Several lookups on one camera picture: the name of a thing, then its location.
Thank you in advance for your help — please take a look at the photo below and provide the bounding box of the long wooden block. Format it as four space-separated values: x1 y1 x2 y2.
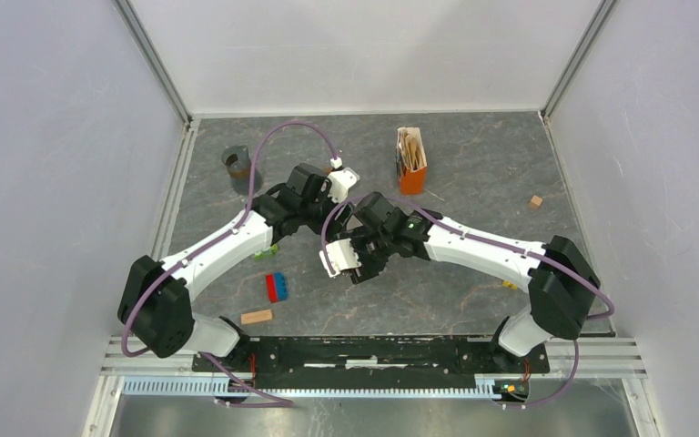
240 309 274 325

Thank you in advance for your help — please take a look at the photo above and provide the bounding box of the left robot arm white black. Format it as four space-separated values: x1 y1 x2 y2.
117 163 360 371

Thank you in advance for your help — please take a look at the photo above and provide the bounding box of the green owl toy block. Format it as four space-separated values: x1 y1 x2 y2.
253 244 279 260

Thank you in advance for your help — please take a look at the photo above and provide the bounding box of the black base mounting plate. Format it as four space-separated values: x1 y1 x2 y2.
220 335 550 390

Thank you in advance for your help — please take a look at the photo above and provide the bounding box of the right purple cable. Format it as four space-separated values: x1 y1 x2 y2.
320 192 616 412

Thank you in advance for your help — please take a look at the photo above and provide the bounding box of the small wooden cube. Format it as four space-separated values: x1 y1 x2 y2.
528 195 543 210

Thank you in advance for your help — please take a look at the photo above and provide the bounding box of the grey glass carafe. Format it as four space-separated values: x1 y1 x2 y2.
222 145 251 180

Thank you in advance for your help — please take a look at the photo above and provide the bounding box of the brown paper filters stack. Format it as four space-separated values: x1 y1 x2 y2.
396 127 427 172

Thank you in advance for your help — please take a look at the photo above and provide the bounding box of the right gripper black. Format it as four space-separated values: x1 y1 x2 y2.
335 226 394 286

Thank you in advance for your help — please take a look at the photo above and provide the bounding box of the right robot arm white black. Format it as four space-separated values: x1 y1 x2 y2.
322 192 601 371

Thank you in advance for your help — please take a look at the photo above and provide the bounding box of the red blue lego brick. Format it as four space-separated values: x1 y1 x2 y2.
266 272 289 303

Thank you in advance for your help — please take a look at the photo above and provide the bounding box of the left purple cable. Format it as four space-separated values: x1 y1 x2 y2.
120 119 345 409

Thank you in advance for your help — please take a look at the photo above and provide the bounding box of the yellow owl toy block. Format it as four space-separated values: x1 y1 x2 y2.
502 281 519 290

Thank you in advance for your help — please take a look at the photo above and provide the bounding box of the aluminium frame rail front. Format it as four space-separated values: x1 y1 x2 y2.
82 337 664 436

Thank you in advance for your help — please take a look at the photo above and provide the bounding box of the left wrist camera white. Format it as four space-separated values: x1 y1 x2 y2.
327 158 360 203

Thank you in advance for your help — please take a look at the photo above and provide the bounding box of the purple cable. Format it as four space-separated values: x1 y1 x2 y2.
120 119 345 409
320 192 616 412

